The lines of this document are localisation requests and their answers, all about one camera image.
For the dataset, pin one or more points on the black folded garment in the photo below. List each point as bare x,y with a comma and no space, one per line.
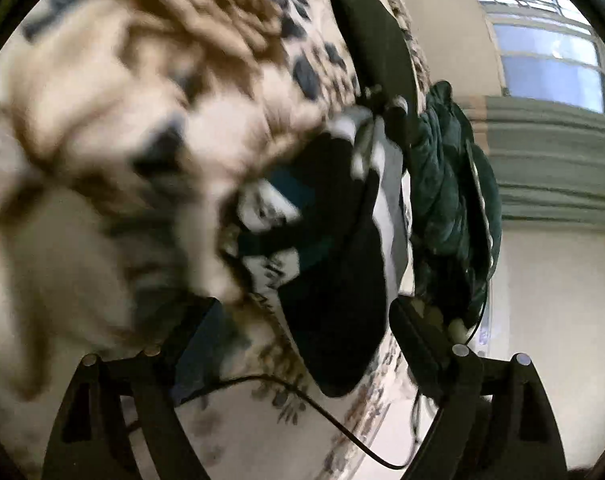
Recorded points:
379,51

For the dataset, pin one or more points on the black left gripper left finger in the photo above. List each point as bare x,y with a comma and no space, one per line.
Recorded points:
90,437

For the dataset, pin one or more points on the floral patterned bed sheet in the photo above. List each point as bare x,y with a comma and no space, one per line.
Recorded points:
127,128

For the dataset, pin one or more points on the striped black grey knit sweater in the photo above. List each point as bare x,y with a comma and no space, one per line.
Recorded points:
324,243

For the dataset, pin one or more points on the grey green curtain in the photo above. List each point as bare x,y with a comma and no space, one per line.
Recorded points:
548,158

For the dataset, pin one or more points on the window with white frame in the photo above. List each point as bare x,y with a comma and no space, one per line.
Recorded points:
548,51

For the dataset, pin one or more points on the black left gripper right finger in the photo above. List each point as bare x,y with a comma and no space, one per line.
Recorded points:
494,419

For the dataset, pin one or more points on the dark green quilted jacket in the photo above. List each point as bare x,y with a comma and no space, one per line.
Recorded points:
456,211

